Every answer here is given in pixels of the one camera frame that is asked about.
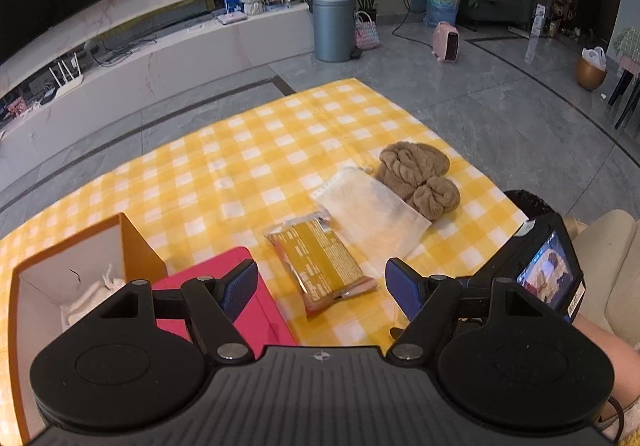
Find white marble tv cabinet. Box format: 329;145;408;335
0;0;327;179

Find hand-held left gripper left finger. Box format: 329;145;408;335
90;259;258;363

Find white router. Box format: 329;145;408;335
50;53;84;99

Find grey-blue trash can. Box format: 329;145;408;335
311;0;358;63

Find gold pot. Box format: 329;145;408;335
576;56;608;92

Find white mesh bag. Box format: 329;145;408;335
310;167;432;257

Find beige sofa cushion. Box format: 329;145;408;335
562;208;640;352

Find white plastic bag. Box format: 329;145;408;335
581;46;607;71

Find white standing board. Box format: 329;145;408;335
525;3;546;65

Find yellow checked tablecloth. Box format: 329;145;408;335
0;78;533;446

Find fluffy patterned garment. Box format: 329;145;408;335
600;398;640;443

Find orange cardboard box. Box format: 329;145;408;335
9;212;168;444

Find woven handbag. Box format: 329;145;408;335
354;10;381;51

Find pink space heater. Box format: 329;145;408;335
431;20;462;62

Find white fluffy cloth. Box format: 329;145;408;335
64;265;128;327

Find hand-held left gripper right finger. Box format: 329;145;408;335
385;257;553;363

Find black cables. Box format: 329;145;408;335
87;38;157;65

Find brown snack packet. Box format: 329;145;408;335
265;211;379;320

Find person's right forearm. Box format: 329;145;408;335
575;313;638;409

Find black chair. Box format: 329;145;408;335
606;26;640;129

